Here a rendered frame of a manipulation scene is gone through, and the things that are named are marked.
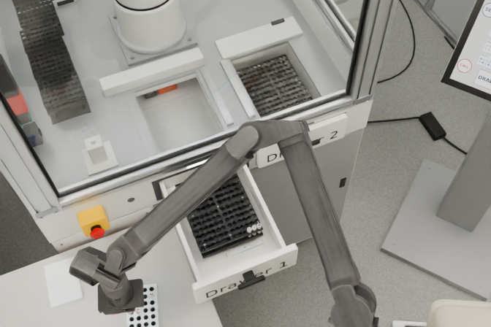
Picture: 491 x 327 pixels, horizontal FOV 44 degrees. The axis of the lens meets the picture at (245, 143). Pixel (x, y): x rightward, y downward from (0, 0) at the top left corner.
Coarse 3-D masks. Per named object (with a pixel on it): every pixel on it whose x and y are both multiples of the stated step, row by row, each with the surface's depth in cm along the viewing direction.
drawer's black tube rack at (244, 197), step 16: (224, 192) 172; (240, 192) 172; (208, 208) 169; (224, 208) 169; (240, 208) 172; (192, 224) 167; (208, 224) 167; (224, 224) 167; (240, 224) 166; (256, 224) 166; (208, 240) 164; (224, 240) 167; (240, 240) 168
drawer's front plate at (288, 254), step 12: (276, 252) 159; (288, 252) 159; (240, 264) 157; (252, 264) 157; (264, 264) 159; (276, 264) 163; (288, 264) 166; (216, 276) 156; (228, 276) 156; (240, 276) 159; (264, 276) 166; (192, 288) 155; (204, 288) 156; (216, 288) 159; (204, 300) 162
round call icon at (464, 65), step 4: (460, 56) 180; (460, 60) 181; (464, 60) 180; (468, 60) 180; (460, 64) 181; (464, 64) 180; (468, 64) 180; (472, 64) 180; (456, 68) 182; (460, 68) 181; (464, 68) 181; (468, 68) 180; (464, 72) 181; (468, 72) 180
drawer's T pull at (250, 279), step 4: (248, 272) 158; (252, 272) 158; (244, 276) 157; (248, 276) 157; (252, 276) 157; (260, 276) 157; (248, 280) 157; (252, 280) 156; (256, 280) 156; (260, 280) 157; (240, 284) 156; (244, 284) 156; (248, 284) 156; (252, 284) 156; (240, 288) 156
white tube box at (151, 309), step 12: (144, 288) 168; (156, 288) 168; (144, 300) 166; (156, 300) 166; (132, 312) 166; (144, 312) 164; (156, 312) 164; (132, 324) 163; (144, 324) 163; (156, 324) 162
